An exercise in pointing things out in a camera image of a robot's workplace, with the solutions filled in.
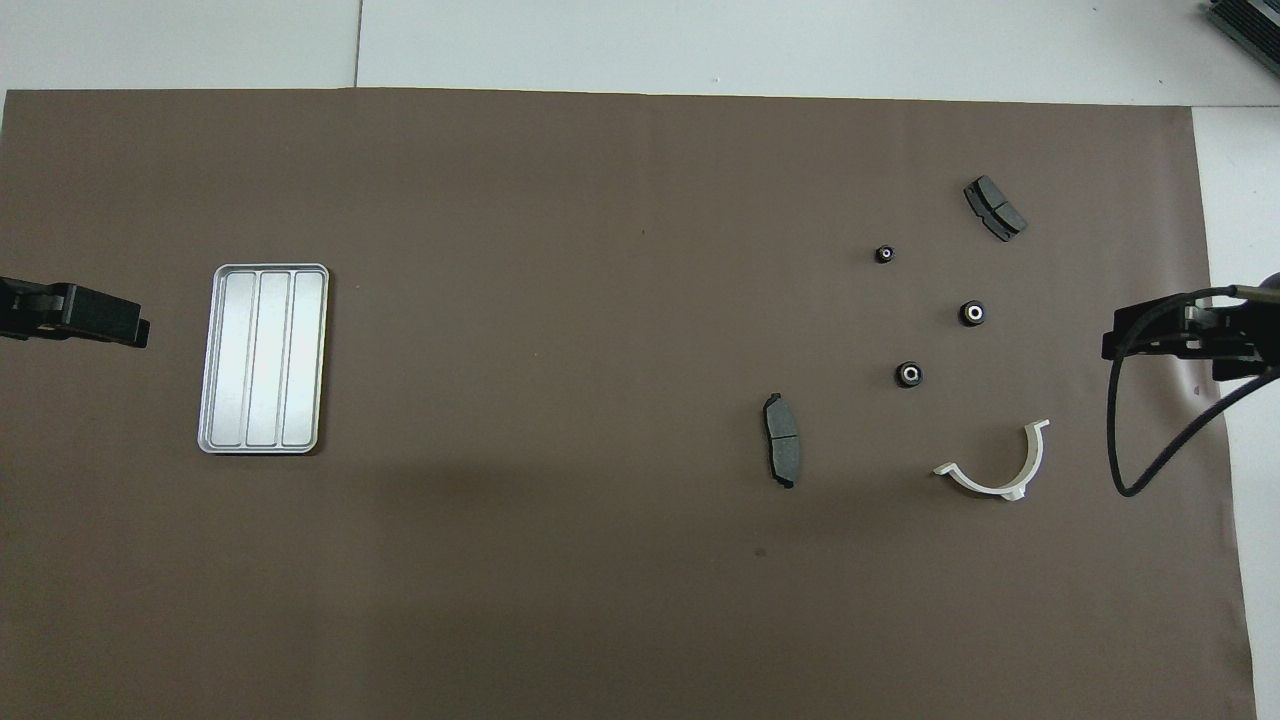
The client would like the long grey brake pad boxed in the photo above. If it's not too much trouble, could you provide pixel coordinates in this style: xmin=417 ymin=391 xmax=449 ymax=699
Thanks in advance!
xmin=762 ymin=391 xmax=803 ymax=490

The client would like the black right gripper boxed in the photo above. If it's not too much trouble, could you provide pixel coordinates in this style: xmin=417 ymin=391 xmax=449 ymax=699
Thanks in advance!
xmin=1102 ymin=297 xmax=1280 ymax=381

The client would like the silver ribbed metal tray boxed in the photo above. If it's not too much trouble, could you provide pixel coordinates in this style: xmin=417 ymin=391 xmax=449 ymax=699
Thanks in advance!
xmin=197 ymin=263 xmax=330 ymax=456

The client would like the black ribbed device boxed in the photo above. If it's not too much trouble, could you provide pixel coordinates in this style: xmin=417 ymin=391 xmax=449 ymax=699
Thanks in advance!
xmin=1203 ymin=0 xmax=1280 ymax=53

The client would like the white plastic half-ring bracket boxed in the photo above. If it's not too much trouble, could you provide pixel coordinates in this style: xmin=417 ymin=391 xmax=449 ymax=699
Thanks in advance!
xmin=932 ymin=419 xmax=1051 ymax=502

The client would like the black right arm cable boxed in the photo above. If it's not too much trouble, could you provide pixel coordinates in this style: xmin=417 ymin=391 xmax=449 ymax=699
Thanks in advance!
xmin=1105 ymin=285 xmax=1280 ymax=498

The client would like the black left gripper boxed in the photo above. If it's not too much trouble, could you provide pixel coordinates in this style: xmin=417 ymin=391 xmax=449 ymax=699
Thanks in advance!
xmin=0 ymin=277 xmax=151 ymax=349

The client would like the short grey brake pad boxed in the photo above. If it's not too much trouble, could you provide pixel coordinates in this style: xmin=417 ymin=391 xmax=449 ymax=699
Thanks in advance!
xmin=963 ymin=175 xmax=1028 ymax=243

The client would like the brown paper table mat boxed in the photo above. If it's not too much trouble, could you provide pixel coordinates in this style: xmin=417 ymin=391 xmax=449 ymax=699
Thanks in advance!
xmin=0 ymin=88 xmax=1259 ymax=720

